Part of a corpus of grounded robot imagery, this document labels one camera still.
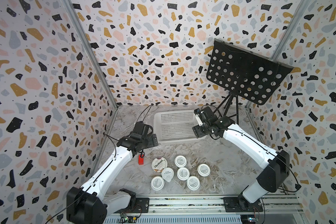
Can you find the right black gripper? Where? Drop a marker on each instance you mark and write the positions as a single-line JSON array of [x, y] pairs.
[[196, 131]]

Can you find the black perforated music stand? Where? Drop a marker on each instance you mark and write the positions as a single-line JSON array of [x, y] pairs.
[[244, 74]]

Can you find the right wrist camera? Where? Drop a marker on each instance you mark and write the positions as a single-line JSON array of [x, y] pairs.
[[200, 116]]

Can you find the red tag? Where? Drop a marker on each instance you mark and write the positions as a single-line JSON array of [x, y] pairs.
[[141, 158]]

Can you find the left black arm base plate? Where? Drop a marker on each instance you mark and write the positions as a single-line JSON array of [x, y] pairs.
[[140, 205]]

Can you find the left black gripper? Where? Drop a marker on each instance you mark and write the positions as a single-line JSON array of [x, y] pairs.
[[150, 143]]

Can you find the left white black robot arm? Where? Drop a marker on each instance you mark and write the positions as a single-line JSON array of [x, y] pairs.
[[89, 203]]

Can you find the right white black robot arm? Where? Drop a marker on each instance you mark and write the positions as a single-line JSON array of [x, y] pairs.
[[274, 164]]

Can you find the white plastic basket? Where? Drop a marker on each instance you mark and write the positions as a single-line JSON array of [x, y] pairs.
[[175, 127]]

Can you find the aluminium front rail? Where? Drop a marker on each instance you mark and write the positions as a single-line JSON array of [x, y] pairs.
[[209, 209]]

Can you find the Chobani yogurt cup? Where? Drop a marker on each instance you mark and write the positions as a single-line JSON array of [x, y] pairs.
[[159, 164]]

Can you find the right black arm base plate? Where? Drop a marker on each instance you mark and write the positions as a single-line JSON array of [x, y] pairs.
[[240, 204]]

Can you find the white teardrop lid yogurt cup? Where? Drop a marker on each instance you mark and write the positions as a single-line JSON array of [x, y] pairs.
[[167, 174]]

